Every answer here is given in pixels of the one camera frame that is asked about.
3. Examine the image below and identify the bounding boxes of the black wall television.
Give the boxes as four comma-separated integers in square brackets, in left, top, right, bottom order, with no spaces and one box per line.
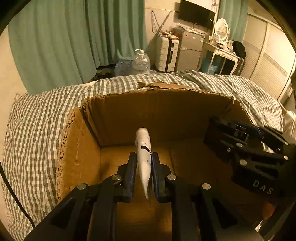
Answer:
[178,1,215,29]

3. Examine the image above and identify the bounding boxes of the green curtain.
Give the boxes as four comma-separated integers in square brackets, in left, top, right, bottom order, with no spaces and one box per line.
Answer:
[8,1,147,94]
[218,0,249,42]

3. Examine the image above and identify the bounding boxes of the black cable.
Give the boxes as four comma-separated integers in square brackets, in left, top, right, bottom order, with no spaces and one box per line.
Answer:
[0,162,36,229]

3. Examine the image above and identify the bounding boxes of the green curtain right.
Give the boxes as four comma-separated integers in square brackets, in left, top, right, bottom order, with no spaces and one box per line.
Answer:
[218,0,249,42]

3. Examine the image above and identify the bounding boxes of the green curtain left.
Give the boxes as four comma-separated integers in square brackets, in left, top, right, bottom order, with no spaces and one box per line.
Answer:
[8,1,147,94]

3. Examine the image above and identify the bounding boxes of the silver mini fridge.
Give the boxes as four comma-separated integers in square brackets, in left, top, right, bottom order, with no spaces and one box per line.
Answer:
[174,27,204,71]

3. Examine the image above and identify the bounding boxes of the green checkered bed sheet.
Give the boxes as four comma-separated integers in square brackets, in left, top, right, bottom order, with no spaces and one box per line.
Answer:
[1,70,283,240]

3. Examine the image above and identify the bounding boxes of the large clear water jug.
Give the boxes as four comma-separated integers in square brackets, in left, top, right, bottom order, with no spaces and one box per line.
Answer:
[131,49,151,74]

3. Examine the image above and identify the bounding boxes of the dark clothes pile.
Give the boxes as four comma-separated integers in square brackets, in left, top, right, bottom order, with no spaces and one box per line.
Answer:
[88,64,115,82]

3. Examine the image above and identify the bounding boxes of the brown cardboard box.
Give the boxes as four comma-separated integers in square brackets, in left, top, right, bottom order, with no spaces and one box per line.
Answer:
[56,81,278,241]

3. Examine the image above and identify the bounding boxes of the white sliding wardrobe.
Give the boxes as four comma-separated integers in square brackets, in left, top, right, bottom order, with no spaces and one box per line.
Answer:
[241,14,295,100]

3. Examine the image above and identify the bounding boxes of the white suitcase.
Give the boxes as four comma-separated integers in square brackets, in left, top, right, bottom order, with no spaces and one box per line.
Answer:
[154,36,179,72]

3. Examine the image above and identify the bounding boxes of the blue waste bin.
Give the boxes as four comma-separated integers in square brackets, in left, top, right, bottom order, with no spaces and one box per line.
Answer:
[201,58,218,75]

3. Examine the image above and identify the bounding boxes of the white oval mirror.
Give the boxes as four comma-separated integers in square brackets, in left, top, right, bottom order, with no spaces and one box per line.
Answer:
[214,18,230,42]

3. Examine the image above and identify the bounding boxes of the white dressing table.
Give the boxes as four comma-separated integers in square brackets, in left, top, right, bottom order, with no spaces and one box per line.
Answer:
[197,41,240,76]

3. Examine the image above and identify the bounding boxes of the white cosmetic tube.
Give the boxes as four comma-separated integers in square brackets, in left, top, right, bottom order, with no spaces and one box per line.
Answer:
[135,128,152,200]

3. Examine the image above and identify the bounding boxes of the black bag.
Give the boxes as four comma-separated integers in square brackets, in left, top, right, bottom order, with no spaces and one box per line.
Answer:
[232,41,246,59]

